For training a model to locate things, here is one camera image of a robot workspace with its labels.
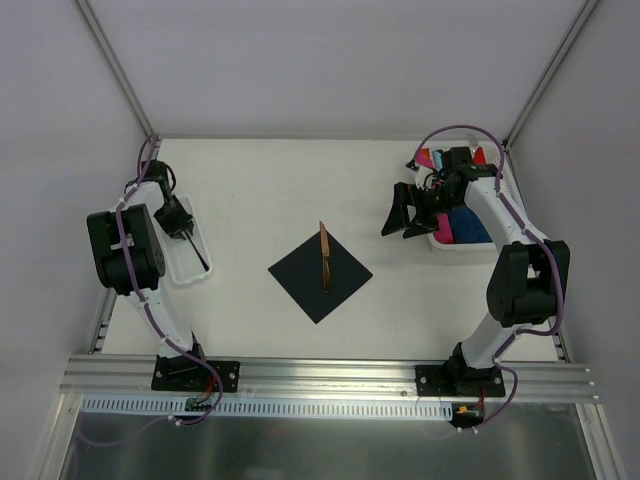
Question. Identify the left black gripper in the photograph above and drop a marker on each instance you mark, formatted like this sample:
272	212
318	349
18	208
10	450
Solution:
177	225

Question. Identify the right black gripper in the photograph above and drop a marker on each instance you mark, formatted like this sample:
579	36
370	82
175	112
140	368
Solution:
413	209

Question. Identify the dark purple fork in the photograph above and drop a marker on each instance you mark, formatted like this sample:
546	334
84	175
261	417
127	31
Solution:
200	257

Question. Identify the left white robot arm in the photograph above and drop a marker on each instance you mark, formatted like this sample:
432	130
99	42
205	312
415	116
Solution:
133	244

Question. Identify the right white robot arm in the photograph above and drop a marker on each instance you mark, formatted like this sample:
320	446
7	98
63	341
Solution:
528	283

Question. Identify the pink rolled napkin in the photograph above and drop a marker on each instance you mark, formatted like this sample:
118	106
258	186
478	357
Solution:
444	234

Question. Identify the cyan rolled napkin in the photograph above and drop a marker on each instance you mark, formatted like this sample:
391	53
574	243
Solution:
436	155

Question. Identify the red rolled napkin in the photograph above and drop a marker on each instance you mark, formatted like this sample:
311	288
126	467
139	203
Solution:
479	156

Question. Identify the small white utensil tray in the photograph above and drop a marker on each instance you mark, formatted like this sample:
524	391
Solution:
183	265

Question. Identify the large white basket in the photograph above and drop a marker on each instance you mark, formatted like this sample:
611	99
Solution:
492	157

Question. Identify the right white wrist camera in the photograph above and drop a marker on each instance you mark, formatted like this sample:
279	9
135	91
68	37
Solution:
425	177

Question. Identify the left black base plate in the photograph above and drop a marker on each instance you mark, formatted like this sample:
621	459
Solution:
195	375

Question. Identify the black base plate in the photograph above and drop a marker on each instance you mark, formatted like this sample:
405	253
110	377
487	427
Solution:
195	375
437	380

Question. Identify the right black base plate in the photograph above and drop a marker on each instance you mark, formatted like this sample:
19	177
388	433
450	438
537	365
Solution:
437	380

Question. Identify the aluminium mounting rail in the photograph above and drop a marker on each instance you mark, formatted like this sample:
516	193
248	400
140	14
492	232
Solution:
539	382

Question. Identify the white slotted cable duct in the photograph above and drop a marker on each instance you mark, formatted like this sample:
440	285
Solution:
231	406

